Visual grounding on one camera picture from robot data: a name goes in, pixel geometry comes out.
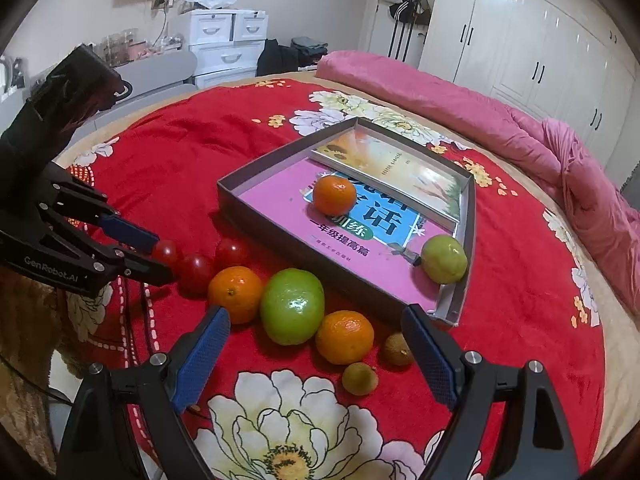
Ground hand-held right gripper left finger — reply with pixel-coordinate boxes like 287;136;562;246
57;305;232;480

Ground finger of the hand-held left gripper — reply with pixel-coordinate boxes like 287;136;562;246
50;227;176;288
42;179;160;256

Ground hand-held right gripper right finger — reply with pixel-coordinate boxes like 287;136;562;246
400;304;581;480

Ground red cherry tomato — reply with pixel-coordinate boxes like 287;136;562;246
215;236;252;270
178;254;217;295
151;239;183;268

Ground small brown kiwi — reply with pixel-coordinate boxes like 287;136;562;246
342;362;378;396
383;332;415;367

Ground orange mandarin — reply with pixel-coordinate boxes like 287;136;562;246
312;174;358;216
315;310;375;365
207;266;264;325

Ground bright green apple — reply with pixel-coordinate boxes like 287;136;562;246
260;268;326;346

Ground grey cardboard box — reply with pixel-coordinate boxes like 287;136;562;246
217;116;476;328

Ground red floral blanket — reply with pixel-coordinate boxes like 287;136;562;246
52;80;608;480

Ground yellow-green apple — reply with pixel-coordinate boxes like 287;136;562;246
421;234;469;284

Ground brown patterned blanket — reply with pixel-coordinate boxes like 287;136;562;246
0;270;108;461

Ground pink book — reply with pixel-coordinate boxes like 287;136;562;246
235;157;458;313

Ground landscape cover book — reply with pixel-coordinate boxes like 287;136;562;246
311;127;463;223

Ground white drawer cabinet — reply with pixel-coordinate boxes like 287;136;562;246
187;9;268;88

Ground black backpack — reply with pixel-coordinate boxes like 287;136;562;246
257;39;301;77

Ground dark folded clothes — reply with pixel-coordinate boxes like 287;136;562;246
291;36;328;61

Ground pink quilt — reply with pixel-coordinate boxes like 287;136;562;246
315;50;640;318

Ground white door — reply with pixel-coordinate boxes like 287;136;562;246
370;0;443;63

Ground white wardrobe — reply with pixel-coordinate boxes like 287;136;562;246
417;0;638;171

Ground hanging black bag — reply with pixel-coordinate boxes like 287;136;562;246
390;0;432;26

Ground black cable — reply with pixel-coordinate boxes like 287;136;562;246
0;355;71;406

